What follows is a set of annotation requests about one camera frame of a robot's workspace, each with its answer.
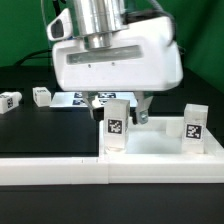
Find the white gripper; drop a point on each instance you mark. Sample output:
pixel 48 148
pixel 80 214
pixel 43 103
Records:
pixel 142 58

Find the white square tabletop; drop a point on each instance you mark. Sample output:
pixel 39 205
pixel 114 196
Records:
pixel 161 136

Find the white L-shaped obstacle fence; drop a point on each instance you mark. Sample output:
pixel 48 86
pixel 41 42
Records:
pixel 129 168

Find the white sheet with fiducial tags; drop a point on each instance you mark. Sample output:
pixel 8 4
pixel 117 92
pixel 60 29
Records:
pixel 74 99

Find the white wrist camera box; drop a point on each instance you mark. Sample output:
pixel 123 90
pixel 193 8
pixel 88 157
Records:
pixel 61 28

